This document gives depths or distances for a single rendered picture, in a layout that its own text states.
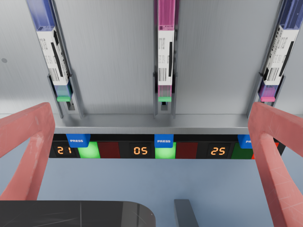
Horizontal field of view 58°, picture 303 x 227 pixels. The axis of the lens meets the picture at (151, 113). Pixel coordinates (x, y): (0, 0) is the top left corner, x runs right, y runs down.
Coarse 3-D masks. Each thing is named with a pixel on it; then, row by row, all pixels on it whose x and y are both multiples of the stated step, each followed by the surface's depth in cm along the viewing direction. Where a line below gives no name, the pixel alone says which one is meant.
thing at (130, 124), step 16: (64, 128) 32; (80, 128) 32; (96, 128) 31; (112, 128) 31; (128, 128) 31; (144, 128) 31; (160, 128) 31; (176, 128) 31; (192, 128) 31; (208, 128) 31; (224, 128) 31; (240, 128) 31
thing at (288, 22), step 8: (288, 0) 23; (296, 0) 22; (288, 8) 23; (296, 8) 23; (288, 16) 23; (296, 16) 23; (280, 24) 25; (288, 24) 24; (296, 24) 24; (264, 88) 28; (272, 88) 28; (264, 96) 29; (272, 96) 29
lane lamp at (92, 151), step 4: (92, 144) 38; (96, 144) 38; (80, 148) 39; (84, 148) 39; (88, 148) 39; (92, 148) 39; (96, 148) 39; (80, 152) 39; (84, 152) 39; (88, 152) 39; (92, 152) 39; (96, 152) 39; (80, 156) 40; (84, 156) 40; (88, 156) 40; (92, 156) 40; (96, 156) 40
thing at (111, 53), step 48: (0, 0) 24; (48, 0) 24; (96, 0) 24; (144, 0) 24; (192, 0) 24; (240, 0) 23; (0, 48) 27; (96, 48) 27; (144, 48) 27; (192, 48) 27; (240, 48) 27; (0, 96) 31; (48, 96) 31; (96, 96) 31; (144, 96) 31; (192, 96) 31; (240, 96) 31; (288, 96) 31
